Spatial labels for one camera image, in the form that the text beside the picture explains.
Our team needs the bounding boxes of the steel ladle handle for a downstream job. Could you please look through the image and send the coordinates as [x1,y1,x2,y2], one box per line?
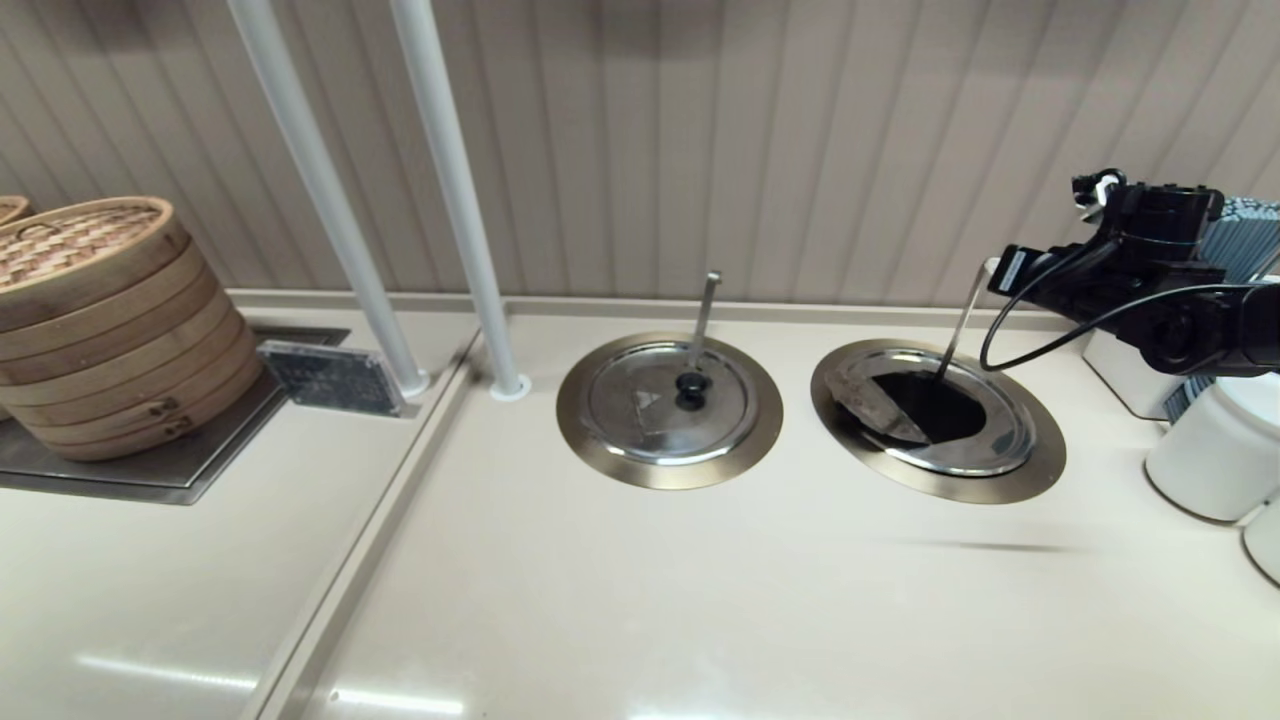
[686,271,723,373]
[935,258,1001,383]

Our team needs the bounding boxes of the folding steel pot lid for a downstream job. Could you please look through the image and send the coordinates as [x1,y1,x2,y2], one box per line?
[822,347,1038,477]

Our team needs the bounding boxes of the white utensil holder box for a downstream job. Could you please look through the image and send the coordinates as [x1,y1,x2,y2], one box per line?
[1083,325,1216,421]

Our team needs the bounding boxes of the white round container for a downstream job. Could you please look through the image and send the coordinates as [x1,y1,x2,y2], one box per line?
[1240,500,1280,586]
[1145,378,1280,524]

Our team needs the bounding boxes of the white slanted pole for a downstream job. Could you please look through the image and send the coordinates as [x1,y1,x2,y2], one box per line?
[390,0,531,403]
[226,0,431,398]

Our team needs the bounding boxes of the recessed steel tray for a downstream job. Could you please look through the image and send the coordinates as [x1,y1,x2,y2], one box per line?
[0,326,351,506]

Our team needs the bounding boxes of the tall bamboo steamer stack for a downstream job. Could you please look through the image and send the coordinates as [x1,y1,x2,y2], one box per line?
[0,197,266,463]

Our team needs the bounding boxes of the black cable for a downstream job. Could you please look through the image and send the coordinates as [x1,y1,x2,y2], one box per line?
[978,238,1253,374]

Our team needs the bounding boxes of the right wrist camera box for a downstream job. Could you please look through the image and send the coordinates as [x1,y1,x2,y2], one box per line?
[1072,170,1126,211]

